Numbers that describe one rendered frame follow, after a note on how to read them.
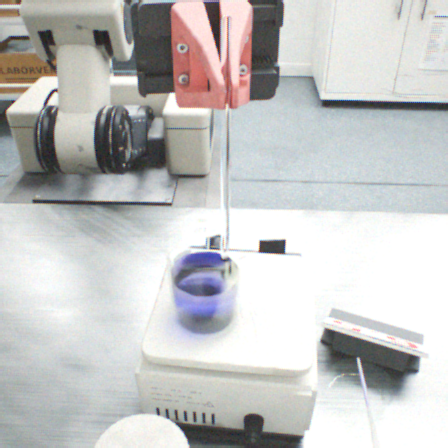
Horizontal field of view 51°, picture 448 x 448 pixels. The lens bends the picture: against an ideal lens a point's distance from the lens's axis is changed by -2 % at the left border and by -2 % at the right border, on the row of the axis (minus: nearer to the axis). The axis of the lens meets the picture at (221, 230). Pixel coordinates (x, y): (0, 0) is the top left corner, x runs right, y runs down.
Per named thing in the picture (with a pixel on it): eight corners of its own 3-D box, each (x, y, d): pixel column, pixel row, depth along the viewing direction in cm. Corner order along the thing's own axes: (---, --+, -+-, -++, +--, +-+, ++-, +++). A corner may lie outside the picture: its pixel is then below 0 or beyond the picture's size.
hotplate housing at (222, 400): (186, 264, 53) (182, 204, 48) (304, 272, 52) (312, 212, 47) (134, 453, 36) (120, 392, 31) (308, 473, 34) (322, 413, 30)
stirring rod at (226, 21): (220, 293, 36) (220, 13, 24) (228, 292, 36) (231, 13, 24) (221, 298, 36) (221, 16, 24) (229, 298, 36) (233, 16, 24)
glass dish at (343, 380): (403, 409, 38) (409, 394, 37) (353, 442, 36) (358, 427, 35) (357, 363, 42) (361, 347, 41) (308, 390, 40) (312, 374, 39)
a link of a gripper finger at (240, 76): (279, 31, 24) (245, -7, 31) (136, 37, 23) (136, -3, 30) (271, 150, 28) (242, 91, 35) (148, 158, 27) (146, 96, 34)
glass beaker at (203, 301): (158, 337, 34) (147, 250, 29) (185, 288, 38) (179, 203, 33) (239, 358, 33) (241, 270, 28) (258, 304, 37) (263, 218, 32)
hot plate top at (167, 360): (172, 253, 42) (171, 245, 42) (309, 263, 41) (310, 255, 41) (138, 363, 33) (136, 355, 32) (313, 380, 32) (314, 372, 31)
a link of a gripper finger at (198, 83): (317, 29, 24) (275, -8, 31) (177, 34, 23) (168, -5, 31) (304, 148, 28) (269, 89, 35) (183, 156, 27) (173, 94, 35)
